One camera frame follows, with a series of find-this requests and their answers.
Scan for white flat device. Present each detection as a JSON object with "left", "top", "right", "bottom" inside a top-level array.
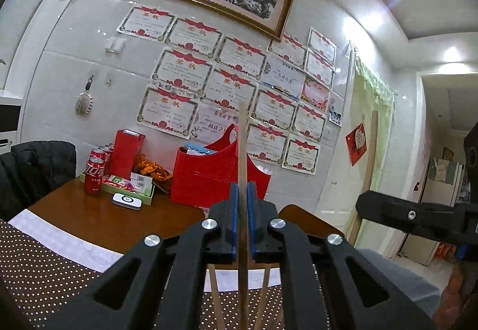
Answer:
[{"left": 112, "top": 193, "right": 143, "bottom": 210}]

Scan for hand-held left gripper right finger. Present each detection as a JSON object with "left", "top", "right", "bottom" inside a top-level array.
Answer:
[{"left": 246, "top": 182, "right": 437, "bottom": 330}]

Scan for red handled basket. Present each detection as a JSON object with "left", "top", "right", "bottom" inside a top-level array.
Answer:
[{"left": 170, "top": 123, "right": 272, "bottom": 208}]

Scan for white light switch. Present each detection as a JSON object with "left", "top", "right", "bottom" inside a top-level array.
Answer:
[{"left": 105, "top": 36, "right": 126, "bottom": 53}]

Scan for red tall box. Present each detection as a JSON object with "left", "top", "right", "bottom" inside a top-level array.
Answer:
[{"left": 111, "top": 129, "right": 145, "bottom": 177}]

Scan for orange snack wrappers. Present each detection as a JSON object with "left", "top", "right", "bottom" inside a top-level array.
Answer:
[{"left": 134, "top": 154, "right": 172, "bottom": 182}]

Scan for hanging grey brush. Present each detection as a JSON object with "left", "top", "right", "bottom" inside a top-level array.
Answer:
[{"left": 76, "top": 74, "right": 96, "bottom": 117}]

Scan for green shallow tray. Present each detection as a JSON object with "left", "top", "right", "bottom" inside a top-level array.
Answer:
[{"left": 101, "top": 173, "right": 155, "bottom": 206}]

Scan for wall of award certificates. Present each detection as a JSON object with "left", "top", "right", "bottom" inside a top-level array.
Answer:
[{"left": 117, "top": 5, "right": 337, "bottom": 176}]

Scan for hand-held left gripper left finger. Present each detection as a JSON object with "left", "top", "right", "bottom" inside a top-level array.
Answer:
[{"left": 39, "top": 182, "right": 240, "bottom": 330}]

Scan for bundle of chopsticks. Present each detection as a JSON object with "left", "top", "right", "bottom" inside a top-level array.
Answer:
[{"left": 207, "top": 265, "right": 271, "bottom": 330}]

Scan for small wall photo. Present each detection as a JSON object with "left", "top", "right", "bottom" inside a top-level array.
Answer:
[{"left": 329, "top": 99, "right": 343, "bottom": 127}]

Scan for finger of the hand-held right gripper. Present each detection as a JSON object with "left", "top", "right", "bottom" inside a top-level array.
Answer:
[
  {"left": 454, "top": 243, "right": 472, "bottom": 263},
  {"left": 355, "top": 190, "right": 463, "bottom": 243}
]

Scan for person's right hand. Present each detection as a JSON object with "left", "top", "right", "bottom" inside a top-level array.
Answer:
[{"left": 435, "top": 263, "right": 478, "bottom": 322}]

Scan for black jacket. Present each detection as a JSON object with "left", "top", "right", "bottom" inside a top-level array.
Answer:
[{"left": 0, "top": 141, "right": 77, "bottom": 220}]

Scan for white patterned cloth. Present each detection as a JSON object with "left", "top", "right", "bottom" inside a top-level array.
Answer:
[{"left": 7, "top": 208, "right": 318, "bottom": 295}]

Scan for white door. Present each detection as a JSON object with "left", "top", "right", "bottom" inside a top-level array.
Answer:
[{"left": 315, "top": 54, "right": 374, "bottom": 245}]

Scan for light green curtain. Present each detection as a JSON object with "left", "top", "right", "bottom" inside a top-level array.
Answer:
[{"left": 347, "top": 54, "right": 394, "bottom": 241}]

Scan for black and white cabinet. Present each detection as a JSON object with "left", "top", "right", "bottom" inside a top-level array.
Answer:
[{"left": 0, "top": 89, "right": 24, "bottom": 157}]

